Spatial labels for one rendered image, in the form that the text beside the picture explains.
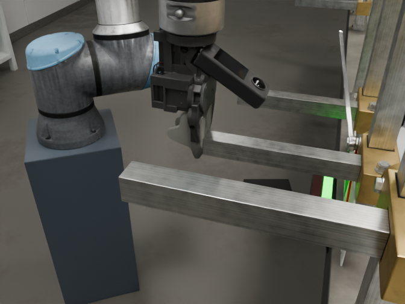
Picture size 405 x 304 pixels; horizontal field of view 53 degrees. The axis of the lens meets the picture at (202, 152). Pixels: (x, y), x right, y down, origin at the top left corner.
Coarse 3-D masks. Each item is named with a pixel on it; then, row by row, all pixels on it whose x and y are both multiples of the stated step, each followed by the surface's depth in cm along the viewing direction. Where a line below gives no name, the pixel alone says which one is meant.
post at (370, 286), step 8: (400, 168) 36; (400, 176) 36; (400, 184) 35; (400, 192) 34; (368, 264) 43; (376, 264) 39; (368, 272) 42; (376, 272) 40; (368, 280) 42; (376, 280) 40; (360, 288) 45; (368, 288) 41; (376, 288) 41; (360, 296) 44; (368, 296) 42; (376, 296) 41
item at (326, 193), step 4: (324, 176) 82; (324, 180) 81; (328, 180) 81; (332, 180) 81; (324, 184) 80; (328, 184) 80; (332, 184) 80; (324, 188) 79; (328, 188) 79; (324, 192) 78; (328, 192) 78; (324, 196) 77; (328, 196) 77
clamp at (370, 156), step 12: (360, 144) 63; (396, 144) 60; (372, 156) 58; (384, 156) 58; (396, 156) 58; (360, 168) 58; (372, 168) 55; (360, 180) 56; (372, 180) 54; (360, 192) 56; (372, 192) 55; (372, 204) 56
